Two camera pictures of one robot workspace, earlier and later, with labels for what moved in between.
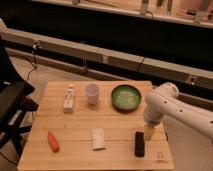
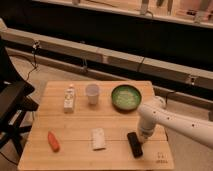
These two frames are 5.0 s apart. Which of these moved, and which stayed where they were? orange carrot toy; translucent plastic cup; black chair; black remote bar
Moved: black remote bar
Stayed: translucent plastic cup; black chair; orange carrot toy
